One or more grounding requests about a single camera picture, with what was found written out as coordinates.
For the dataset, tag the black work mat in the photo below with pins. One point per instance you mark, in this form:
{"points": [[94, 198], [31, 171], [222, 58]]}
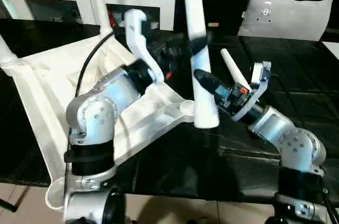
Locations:
{"points": [[296, 65]]}

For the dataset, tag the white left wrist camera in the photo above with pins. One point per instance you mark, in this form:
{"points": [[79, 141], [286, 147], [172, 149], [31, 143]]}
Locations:
{"points": [[139, 38]]}

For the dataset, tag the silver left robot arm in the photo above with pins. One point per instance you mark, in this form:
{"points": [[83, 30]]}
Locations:
{"points": [[100, 113]]}

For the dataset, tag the white plastic table top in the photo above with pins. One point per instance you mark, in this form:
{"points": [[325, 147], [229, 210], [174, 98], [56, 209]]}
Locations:
{"points": [[47, 86]]}

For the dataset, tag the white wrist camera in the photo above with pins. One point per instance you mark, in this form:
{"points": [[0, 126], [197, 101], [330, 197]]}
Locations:
{"points": [[139, 38], [257, 83]]}

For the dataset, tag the black stand leg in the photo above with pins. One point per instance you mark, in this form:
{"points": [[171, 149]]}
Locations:
{"points": [[8, 205]]}

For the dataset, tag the small tan label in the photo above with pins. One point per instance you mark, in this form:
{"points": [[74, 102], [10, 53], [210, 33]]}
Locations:
{"points": [[213, 24]]}

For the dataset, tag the white flat sheet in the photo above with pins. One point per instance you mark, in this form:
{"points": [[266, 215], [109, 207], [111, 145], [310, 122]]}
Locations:
{"points": [[332, 50]]}

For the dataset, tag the grey cushion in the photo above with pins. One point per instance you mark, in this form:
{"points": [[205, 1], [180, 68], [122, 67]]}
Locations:
{"points": [[286, 16]]}

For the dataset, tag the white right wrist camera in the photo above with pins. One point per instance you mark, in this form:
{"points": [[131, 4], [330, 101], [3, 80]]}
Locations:
{"points": [[257, 83]]}

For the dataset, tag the white plastic table leg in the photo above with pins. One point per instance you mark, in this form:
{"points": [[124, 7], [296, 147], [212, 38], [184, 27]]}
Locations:
{"points": [[234, 70], [99, 1], [6, 54], [198, 75]]}

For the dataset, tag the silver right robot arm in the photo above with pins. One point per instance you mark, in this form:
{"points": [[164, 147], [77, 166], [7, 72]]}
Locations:
{"points": [[286, 139]]}

